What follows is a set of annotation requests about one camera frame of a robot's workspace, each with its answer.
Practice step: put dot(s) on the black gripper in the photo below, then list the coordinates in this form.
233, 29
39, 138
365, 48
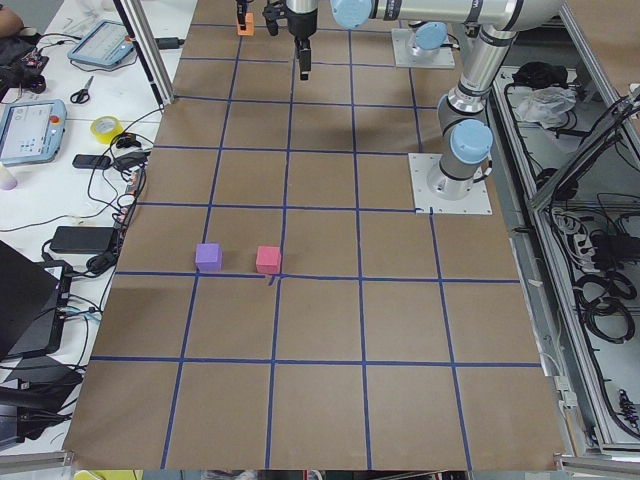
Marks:
302, 27

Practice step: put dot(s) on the orange foam cube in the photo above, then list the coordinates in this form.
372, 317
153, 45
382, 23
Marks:
247, 28

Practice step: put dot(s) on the far blue teach pendant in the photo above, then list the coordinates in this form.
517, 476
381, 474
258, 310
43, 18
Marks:
106, 45

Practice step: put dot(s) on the blue teach pendant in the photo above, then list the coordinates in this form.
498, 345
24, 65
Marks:
31, 132
106, 45

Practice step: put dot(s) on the yellow tape roll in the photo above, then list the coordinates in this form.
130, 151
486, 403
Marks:
106, 128

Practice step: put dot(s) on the black small remote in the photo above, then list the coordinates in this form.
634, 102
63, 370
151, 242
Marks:
92, 161

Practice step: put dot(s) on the pink foam cube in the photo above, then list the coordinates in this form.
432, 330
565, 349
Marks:
268, 260

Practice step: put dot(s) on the purple foam cube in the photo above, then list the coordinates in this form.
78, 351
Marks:
209, 257

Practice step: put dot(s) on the near blue teach pendant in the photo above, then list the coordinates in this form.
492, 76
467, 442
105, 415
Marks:
31, 132

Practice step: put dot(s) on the white crumpled cloth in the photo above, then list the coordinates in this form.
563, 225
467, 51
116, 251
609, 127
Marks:
548, 106

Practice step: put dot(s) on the black power adapter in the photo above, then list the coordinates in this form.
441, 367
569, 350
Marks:
82, 239

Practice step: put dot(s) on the black laptop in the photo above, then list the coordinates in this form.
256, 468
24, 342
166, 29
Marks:
33, 295

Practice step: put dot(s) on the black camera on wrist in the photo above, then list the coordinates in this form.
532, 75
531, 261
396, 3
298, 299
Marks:
273, 12

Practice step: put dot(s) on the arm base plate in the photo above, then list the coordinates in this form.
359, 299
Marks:
436, 193
408, 54

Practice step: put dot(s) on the aluminium frame post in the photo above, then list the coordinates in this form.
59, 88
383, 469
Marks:
133, 17

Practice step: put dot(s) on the black handled scissors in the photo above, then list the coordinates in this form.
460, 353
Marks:
82, 96

